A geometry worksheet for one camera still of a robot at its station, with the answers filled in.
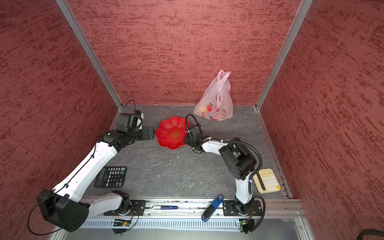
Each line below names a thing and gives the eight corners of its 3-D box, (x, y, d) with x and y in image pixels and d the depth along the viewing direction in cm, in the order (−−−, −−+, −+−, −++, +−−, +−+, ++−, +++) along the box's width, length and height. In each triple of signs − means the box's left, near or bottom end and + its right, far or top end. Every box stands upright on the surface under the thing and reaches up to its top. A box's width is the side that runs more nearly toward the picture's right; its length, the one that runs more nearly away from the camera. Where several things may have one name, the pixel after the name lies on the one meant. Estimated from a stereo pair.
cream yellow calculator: (256, 193, 81) (258, 191, 79) (251, 169, 90) (252, 168, 88) (279, 193, 82) (282, 192, 79) (271, 170, 90) (273, 168, 88)
